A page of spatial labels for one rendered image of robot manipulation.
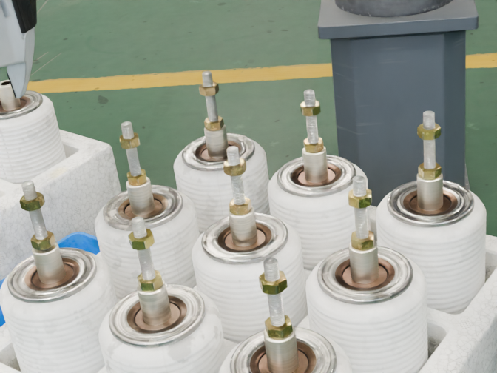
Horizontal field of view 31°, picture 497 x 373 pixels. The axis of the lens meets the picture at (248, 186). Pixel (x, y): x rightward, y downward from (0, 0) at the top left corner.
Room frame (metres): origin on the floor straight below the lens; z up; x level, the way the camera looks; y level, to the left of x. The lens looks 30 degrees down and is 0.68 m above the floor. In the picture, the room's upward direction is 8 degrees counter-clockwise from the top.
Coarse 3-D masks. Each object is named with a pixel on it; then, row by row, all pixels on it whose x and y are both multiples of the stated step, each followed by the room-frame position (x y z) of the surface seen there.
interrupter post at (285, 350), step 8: (264, 336) 0.49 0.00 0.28; (288, 336) 0.49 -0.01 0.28; (272, 344) 0.48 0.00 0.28; (280, 344) 0.48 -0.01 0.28; (288, 344) 0.48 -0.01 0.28; (296, 344) 0.49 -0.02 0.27; (272, 352) 0.48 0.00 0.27; (280, 352) 0.48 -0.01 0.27; (288, 352) 0.48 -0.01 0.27; (296, 352) 0.49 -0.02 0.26; (272, 360) 0.48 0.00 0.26; (280, 360) 0.48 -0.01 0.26; (288, 360) 0.48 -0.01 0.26; (296, 360) 0.49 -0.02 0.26; (272, 368) 0.48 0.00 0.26; (280, 368) 0.48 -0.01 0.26; (288, 368) 0.48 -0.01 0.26; (296, 368) 0.49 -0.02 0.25
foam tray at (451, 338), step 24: (432, 312) 0.61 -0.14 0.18; (480, 312) 0.61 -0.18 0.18; (0, 336) 0.66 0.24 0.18; (432, 336) 0.60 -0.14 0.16; (456, 336) 0.58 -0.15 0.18; (480, 336) 0.58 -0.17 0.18; (0, 360) 0.64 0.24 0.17; (432, 360) 0.55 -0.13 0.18; (456, 360) 0.55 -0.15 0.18; (480, 360) 0.57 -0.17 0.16
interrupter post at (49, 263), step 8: (56, 248) 0.64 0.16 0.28; (40, 256) 0.63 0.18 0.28; (48, 256) 0.63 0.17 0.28; (56, 256) 0.64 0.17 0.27; (40, 264) 0.63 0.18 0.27; (48, 264) 0.63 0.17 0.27; (56, 264) 0.63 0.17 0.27; (40, 272) 0.63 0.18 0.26; (48, 272) 0.63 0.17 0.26; (56, 272) 0.63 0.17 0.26; (64, 272) 0.64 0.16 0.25; (48, 280) 0.63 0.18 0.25; (56, 280) 0.63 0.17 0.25
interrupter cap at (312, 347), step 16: (256, 336) 0.52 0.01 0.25; (304, 336) 0.52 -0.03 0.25; (320, 336) 0.51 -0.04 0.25; (240, 352) 0.51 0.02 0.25; (256, 352) 0.51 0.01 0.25; (304, 352) 0.50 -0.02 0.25; (320, 352) 0.50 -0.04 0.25; (240, 368) 0.49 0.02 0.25; (256, 368) 0.49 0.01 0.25; (304, 368) 0.49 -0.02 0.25; (320, 368) 0.48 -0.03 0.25; (336, 368) 0.48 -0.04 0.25
